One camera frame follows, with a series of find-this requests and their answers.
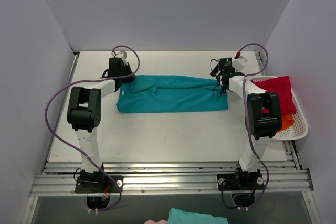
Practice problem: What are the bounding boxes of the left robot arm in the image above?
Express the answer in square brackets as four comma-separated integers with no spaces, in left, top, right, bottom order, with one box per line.
[67,51,136,192]

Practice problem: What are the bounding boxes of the purple cable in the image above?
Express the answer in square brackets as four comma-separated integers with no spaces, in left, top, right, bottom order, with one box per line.
[44,45,141,212]
[235,42,270,209]

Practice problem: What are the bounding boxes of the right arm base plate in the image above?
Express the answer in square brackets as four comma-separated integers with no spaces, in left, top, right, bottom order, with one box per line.
[216,172,264,191]

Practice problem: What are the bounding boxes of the magenta t-shirt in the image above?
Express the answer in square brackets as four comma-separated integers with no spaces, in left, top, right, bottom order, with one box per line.
[253,76,297,115]

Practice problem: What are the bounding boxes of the white plastic basket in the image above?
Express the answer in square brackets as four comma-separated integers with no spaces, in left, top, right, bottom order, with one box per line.
[251,76,308,141]

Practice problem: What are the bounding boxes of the black thin cable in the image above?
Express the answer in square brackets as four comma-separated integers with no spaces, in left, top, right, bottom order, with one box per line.
[209,58,227,99]

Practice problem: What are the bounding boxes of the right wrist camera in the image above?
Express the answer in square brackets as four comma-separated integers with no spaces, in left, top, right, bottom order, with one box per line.
[233,52,248,72]

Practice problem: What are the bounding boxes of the teal t-shirt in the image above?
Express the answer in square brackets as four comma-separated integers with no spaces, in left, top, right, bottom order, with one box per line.
[116,75,228,114]

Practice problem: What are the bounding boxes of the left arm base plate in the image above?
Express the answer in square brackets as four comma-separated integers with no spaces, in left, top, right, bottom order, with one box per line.
[75,176,120,194]

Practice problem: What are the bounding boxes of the orange t-shirt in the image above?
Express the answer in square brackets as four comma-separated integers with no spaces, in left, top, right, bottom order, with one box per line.
[278,114,295,132]

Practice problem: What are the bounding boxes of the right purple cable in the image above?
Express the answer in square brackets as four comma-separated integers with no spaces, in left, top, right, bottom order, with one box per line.
[235,42,270,209]

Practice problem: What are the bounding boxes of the aluminium rail frame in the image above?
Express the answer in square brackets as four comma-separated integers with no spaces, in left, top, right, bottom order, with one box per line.
[30,51,313,197]

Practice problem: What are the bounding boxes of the folded pink t-shirt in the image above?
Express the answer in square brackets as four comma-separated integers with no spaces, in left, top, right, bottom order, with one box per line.
[144,219,167,224]

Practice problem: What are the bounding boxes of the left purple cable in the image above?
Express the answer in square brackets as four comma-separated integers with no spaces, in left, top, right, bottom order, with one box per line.
[44,45,141,212]

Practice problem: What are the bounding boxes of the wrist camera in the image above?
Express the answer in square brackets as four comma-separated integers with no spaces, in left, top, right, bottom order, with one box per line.
[111,50,127,60]
[233,52,248,72]

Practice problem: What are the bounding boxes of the folded mint t-shirt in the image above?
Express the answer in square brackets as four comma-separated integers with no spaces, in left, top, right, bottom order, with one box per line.
[167,208,228,224]

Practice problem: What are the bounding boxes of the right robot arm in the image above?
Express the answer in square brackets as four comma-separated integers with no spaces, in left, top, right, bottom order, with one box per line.
[210,58,282,189]

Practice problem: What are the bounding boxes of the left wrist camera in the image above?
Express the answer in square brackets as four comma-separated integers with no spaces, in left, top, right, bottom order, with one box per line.
[111,50,127,60]

